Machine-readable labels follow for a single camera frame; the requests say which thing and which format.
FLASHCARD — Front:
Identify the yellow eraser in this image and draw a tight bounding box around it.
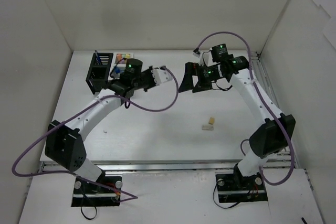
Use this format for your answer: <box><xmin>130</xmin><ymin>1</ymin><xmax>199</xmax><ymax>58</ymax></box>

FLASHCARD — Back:
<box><xmin>208</xmin><ymin>117</ymin><xmax>215</xmax><ymax>125</ymax></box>

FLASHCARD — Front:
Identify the white eraser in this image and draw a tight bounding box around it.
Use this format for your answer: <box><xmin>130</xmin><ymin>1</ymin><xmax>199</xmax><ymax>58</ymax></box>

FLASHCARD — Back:
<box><xmin>202</xmin><ymin>124</ymin><xmax>214</xmax><ymax>131</ymax></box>

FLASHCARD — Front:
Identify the blue pen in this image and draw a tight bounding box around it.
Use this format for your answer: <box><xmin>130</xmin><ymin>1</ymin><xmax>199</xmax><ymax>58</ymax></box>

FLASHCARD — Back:
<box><xmin>95</xmin><ymin>50</ymin><xmax>101</xmax><ymax>65</ymax></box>

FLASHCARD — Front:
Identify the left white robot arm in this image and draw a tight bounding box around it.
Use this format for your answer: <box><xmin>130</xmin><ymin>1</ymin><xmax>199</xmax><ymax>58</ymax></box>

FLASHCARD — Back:
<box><xmin>45</xmin><ymin>59</ymin><xmax>161</xmax><ymax>193</ymax></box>

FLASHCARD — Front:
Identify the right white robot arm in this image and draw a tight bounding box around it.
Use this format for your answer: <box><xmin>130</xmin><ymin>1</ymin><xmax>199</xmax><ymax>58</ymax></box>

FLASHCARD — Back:
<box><xmin>179</xmin><ymin>44</ymin><xmax>296</xmax><ymax>188</ymax></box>

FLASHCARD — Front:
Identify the white slotted container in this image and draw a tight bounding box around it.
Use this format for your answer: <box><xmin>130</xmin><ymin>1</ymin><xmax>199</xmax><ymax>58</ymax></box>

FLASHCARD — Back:
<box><xmin>108</xmin><ymin>51</ymin><xmax>134</xmax><ymax>81</ymax></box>

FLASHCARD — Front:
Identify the black slotted container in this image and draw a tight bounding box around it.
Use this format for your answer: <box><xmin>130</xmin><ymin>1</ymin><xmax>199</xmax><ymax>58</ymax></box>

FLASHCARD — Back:
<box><xmin>86</xmin><ymin>52</ymin><xmax>113</xmax><ymax>94</ymax></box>

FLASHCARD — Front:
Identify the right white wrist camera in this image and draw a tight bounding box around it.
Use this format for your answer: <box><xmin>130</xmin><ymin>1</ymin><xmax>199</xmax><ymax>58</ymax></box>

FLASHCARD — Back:
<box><xmin>193</xmin><ymin>48</ymin><xmax>205</xmax><ymax>65</ymax></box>

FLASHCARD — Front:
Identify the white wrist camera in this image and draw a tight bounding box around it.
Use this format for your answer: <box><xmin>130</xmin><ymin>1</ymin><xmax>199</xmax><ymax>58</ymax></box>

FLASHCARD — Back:
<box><xmin>193</xmin><ymin>48</ymin><xmax>205</xmax><ymax>65</ymax></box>
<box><xmin>152</xmin><ymin>66</ymin><xmax>173</xmax><ymax>86</ymax></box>

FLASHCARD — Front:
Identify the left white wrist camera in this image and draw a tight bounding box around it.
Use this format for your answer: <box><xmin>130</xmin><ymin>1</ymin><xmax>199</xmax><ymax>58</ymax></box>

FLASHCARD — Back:
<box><xmin>152</xmin><ymin>66</ymin><xmax>173</xmax><ymax>86</ymax></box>

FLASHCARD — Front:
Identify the aluminium rail right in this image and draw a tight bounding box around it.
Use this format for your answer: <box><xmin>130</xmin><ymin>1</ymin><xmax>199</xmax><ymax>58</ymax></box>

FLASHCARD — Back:
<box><xmin>246</xmin><ymin>52</ymin><xmax>296</xmax><ymax>169</ymax></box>

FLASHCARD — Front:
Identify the aluminium rail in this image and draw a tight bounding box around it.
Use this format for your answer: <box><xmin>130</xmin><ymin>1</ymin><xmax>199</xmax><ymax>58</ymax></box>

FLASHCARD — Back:
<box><xmin>246</xmin><ymin>52</ymin><xmax>296</xmax><ymax>169</ymax></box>
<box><xmin>41</xmin><ymin>155</ymin><xmax>290</xmax><ymax>172</ymax></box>

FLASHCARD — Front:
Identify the aluminium rail front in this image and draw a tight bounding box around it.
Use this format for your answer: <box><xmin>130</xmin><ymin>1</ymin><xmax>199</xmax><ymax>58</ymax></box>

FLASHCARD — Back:
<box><xmin>41</xmin><ymin>155</ymin><xmax>290</xmax><ymax>172</ymax></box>

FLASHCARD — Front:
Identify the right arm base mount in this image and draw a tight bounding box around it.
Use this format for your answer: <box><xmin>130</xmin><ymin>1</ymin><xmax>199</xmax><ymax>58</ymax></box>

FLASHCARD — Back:
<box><xmin>215</xmin><ymin>173</ymin><xmax>268</xmax><ymax>204</ymax></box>

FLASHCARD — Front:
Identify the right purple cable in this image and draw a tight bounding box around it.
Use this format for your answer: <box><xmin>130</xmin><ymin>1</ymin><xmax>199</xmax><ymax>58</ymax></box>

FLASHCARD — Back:
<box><xmin>194</xmin><ymin>31</ymin><xmax>294</xmax><ymax>186</ymax></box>

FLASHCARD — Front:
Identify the purple cable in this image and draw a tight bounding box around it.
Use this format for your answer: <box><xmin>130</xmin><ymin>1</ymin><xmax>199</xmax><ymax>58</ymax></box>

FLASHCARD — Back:
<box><xmin>12</xmin><ymin>66</ymin><xmax>179</xmax><ymax>204</ymax></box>
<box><xmin>194</xmin><ymin>31</ymin><xmax>294</xmax><ymax>186</ymax></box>

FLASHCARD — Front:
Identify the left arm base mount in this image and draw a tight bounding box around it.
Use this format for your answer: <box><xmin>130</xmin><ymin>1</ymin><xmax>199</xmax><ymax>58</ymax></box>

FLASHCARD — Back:
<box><xmin>71</xmin><ymin>178</ymin><xmax>120</xmax><ymax>207</ymax></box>

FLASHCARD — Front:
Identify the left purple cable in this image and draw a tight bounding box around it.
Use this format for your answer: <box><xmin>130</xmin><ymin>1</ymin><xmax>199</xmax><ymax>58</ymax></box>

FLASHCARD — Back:
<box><xmin>12</xmin><ymin>66</ymin><xmax>179</xmax><ymax>204</ymax></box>

